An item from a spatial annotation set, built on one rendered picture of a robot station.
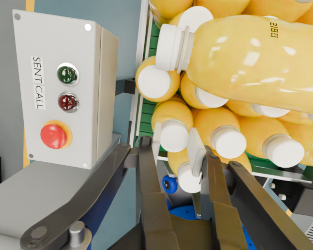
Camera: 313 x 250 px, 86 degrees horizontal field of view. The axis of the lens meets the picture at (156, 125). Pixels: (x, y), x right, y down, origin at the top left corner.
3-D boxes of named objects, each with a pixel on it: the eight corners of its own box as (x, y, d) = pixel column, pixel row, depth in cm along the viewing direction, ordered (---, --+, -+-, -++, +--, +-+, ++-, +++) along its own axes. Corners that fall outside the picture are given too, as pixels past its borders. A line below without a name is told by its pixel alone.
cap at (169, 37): (175, 80, 17) (158, 77, 17) (180, 50, 18) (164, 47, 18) (183, 52, 13) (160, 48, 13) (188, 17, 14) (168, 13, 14)
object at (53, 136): (45, 144, 24) (39, 147, 23) (44, 120, 23) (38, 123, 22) (69, 148, 24) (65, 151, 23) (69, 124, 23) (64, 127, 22)
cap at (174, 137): (158, 145, 24) (158, 150, 22) (160, 119, 23) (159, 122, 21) (186, 147, 24) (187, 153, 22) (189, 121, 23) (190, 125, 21)
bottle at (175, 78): (182, 72, 39) (193, 73, 21) (165, 97, 41) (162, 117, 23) (156, 54, 38) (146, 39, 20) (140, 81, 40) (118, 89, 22)
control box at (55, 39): (65, 135, 35) (25, 160, 25) (62, 29, 29) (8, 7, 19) (112, 143, 35) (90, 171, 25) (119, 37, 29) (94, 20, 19)
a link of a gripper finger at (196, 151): (198, 149, 15) (206, 151, 15) (190, 126, 22) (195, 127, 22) (192, 176, 16) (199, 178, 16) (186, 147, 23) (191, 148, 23)
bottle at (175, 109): (155, 119, 42) (147, 154, 24) (157, 91, 40) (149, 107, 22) (183, 121, 42) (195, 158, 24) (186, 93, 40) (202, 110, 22)
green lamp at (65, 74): (60, 82, 21) (54, 83, 20) (59, 64, 21) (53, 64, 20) (77, 85, 21) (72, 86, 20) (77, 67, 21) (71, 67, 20)
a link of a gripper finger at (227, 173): (208, 167, 14) (244, 173, 14) (198, 143, 19) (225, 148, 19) (204, 182, 14) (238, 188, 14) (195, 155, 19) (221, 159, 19)
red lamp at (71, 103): (61, 108, 23) (55, 110, 21) (60, 92, 22) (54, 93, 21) (77, 111, 23) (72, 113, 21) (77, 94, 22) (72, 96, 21)
